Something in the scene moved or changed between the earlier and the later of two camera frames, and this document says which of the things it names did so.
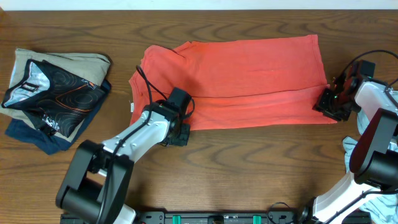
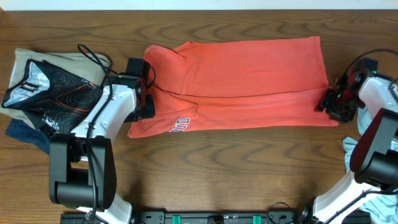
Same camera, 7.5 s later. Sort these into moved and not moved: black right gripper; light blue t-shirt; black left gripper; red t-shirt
Moved: black left gripper
Not moved: red t-shirt; light blue t-shirt; black right gripper
